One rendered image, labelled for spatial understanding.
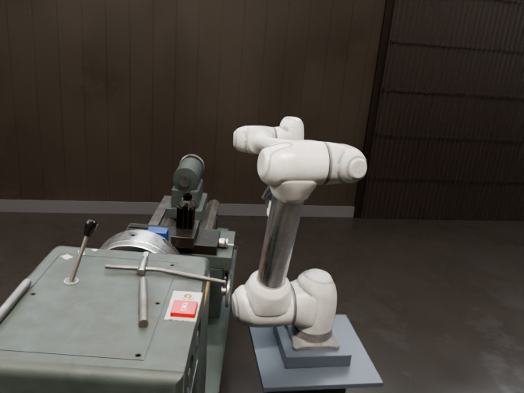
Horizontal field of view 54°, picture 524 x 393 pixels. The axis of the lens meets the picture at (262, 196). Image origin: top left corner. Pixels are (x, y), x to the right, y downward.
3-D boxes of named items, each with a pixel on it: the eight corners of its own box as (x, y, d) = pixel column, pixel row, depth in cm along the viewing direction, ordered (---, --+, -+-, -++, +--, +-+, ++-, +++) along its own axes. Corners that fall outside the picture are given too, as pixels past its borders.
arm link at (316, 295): (340, 334, 191) (348, 282, 184) (293, 338, 187) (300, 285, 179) (324, 310, 206) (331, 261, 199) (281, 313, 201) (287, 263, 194)
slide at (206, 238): (216, 255, 229) (217, 246, 227) (120, 248, 228) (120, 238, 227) (220, 238, 246) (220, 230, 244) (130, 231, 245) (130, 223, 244)
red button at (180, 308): (194, 321, 124) (194, 313, 123) (169, 319, 124) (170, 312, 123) (197, 307, 130) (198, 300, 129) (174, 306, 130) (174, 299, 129)
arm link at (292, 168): (291, 334, 189) (233, 339, 183) (281, 302, 202) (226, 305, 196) (339, 157, 145) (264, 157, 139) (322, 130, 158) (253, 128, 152)
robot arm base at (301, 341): (324, 316, 212) (326, 305, 210) (340, 349, 192) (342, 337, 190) (281, 317, 209) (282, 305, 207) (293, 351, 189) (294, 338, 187)
